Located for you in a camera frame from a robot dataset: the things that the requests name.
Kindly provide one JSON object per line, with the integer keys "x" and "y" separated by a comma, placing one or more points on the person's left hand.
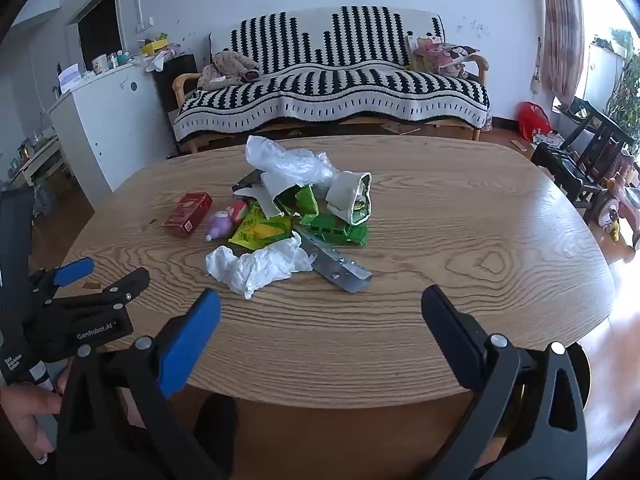
{"x": 20, "y": 405}

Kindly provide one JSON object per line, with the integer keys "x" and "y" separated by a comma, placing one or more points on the pink patterned curtain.
{"x": 562, "y": 35}

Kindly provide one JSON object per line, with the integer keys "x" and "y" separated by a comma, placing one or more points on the small yellow toy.
{"x": 615, "y": 231}

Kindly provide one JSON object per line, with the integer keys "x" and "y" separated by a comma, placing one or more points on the black cabinet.
{"x": 170, "y": 80}

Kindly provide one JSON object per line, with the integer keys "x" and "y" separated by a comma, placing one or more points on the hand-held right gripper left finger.
{"x": 192, "y": 345}

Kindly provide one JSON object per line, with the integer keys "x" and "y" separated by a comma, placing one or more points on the yellow green snack packet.
{"x": 260, "y": 232}

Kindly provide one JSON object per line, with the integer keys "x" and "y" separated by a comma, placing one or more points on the dark green packet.
{"x": 248, "y": 178}

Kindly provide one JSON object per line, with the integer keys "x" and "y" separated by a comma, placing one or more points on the pink printed pillow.
{"x": 445, "y": 55}

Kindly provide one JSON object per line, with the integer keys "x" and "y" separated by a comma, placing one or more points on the pink ride-on toy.
{"x": 617, "y": 195}

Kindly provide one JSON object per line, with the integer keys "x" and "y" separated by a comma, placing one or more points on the red plastic bag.
{"x": 532, "y": 120}

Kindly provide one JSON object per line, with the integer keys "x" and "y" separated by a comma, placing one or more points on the white appliance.
{"x": 602, "y": 75}

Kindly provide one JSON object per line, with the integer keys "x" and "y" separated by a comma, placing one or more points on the white mug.
{"x": 101, "y": 63}

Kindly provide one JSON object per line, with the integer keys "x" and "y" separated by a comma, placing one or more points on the white green-rimmed packet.
{"x": 345, "y": 195}

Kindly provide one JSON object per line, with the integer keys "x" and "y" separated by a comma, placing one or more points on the clear plastic bag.
{"x": 285, "y": 160}

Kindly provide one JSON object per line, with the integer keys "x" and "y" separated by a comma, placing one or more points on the beige dotted garment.
{"x": 227, "y": 65}

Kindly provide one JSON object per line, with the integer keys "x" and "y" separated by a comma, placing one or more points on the green toy bus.
{"x": 340, "y": 232}

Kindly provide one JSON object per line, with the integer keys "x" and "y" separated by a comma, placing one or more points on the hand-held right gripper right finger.
{"x": 450, "y": 332}

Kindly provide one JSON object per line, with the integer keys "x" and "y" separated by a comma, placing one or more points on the yellow box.
{"x": 152, "y": 46}

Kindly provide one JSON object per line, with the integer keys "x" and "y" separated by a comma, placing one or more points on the white crumpled tissue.
{"x": 260, "y": 267}

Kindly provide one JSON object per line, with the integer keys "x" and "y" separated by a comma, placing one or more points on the white cardboard box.
{"x": 272, "y": 191}

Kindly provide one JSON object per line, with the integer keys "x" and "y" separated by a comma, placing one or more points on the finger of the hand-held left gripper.
{"x": 125, "y": 287}
{"x": 75, "y": 270}

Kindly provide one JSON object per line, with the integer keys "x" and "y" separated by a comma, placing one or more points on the striped black white sofa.
{"x": 325, "y": 85}

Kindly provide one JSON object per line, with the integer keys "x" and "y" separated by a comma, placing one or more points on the red box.
{"x": 187, "y": 212}

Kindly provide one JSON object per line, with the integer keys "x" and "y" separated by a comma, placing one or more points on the green potted plant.
{"x": 627, "y": 95}

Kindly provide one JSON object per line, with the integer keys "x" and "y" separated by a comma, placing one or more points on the purple toy figure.
{"x": 220, "y": 225}

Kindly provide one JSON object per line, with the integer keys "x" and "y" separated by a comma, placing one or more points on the small pink red packet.
{"x": 239, "y": 209}

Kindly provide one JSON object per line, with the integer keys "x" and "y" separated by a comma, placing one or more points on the black wooden chair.
{"x": 597, "y": 135}

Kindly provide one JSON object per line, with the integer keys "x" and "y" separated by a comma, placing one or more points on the hanging wall ornament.
{"x": 537, "y": 67}

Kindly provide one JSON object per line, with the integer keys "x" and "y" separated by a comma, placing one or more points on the white cabinet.
{"x": 115, "y": 125}

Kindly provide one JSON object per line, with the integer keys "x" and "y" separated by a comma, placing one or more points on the low white table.
{"x": 45, "y": 152}

